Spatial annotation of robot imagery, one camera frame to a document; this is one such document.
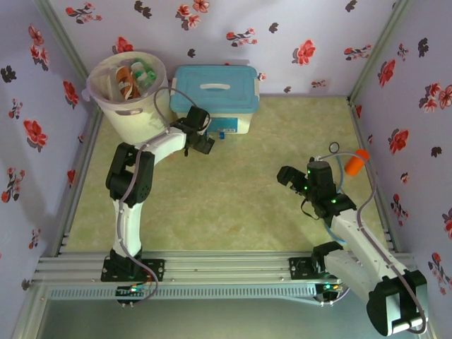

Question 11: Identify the clear bottle green label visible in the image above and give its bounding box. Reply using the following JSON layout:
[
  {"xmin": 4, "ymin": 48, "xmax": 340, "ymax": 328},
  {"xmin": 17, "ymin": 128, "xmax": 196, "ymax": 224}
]
[{"xmin": 130, "ymin": 60, "xmax": 157, "ymax": 93}]

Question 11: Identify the brown label bottle white cap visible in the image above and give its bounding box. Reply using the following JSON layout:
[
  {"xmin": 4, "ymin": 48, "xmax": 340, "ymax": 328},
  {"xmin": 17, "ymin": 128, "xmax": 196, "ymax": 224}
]
[{"xmin": 115, "ymin": 65, "xmax": 142, "ymax": 102}]

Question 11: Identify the white speckled ribbed bin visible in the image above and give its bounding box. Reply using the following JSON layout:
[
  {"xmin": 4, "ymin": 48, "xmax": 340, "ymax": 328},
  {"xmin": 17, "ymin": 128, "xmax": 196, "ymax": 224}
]
[{"xmin": 81, "ymin": 52, "xmax": 171, "ymax": 144}]

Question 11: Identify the translucent lavender bin liner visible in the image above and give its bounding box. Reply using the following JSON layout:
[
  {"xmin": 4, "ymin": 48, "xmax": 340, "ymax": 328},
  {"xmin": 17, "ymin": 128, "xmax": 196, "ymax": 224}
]
[{"xmin": 81, "ymin": 52, "xmax": 169, "ymax": 116}]

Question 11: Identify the orange plastic cylinder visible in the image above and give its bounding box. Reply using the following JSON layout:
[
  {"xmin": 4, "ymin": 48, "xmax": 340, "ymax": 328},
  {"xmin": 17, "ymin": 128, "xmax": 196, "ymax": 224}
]
[{"xmin": 345, "ymin": 148, "xmax": 370, "ymax": 177}]

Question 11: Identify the white storage box blue lid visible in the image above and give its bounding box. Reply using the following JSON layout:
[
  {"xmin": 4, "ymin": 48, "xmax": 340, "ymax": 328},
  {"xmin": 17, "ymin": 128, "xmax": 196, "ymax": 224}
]
[{"xmin": 169, "ymin": 65, "xmax": 261, "ymax": 136}]

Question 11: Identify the left arm grey cable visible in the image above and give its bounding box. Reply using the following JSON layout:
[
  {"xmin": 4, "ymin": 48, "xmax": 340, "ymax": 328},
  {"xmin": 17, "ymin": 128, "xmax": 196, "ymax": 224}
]
[{"xmin": 116, "ymin": 87, "xmax": 199, "ymax": 283}]

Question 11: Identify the blue hose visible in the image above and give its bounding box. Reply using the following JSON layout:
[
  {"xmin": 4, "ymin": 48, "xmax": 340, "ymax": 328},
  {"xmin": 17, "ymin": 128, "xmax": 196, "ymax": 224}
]
[{"xmin": 326, "ymin": 155, "xmax": 349, "ymax": 244}]

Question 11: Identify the grey base cable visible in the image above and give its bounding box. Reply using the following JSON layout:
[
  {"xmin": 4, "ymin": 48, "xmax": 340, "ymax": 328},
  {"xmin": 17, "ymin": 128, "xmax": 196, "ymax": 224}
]
[
  {"xmin": 116, "ymin": 268, "xmax": 160, "ymax": 308},
  {"xmin": 317, "ymin": 275, "xmax": 356, "ymax": 307}
]

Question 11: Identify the aluminium frame cross rail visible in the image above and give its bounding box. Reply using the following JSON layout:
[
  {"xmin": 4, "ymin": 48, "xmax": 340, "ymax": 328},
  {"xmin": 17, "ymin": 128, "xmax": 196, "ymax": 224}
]
[{"xmin": 35, "ymin": 251, "xmax": 417, "ymax": 283}]

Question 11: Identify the slotted grey cable duct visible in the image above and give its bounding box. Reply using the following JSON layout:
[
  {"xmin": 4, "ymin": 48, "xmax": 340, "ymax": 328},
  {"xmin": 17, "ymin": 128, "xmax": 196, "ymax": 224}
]
[{"xmin": 45, "ymin": 284, "xmax": 319, "ymax": 301}]

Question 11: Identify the aluminium frame post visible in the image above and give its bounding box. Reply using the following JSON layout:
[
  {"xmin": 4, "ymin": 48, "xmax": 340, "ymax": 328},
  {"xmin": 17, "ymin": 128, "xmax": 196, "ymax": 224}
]
[
  {"xmin": 347, "ymin": 0, "xmax": 415, "ymax": 102},
  {"xmin": 31, "ymin": 0, "xmax": 89, "ymax": 84}
]

